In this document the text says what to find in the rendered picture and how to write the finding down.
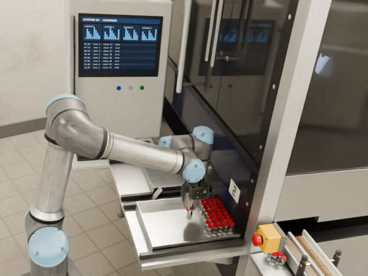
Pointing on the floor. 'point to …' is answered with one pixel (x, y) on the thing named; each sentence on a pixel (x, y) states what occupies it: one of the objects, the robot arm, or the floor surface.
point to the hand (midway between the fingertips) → (190, 206)
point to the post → (285, 120)
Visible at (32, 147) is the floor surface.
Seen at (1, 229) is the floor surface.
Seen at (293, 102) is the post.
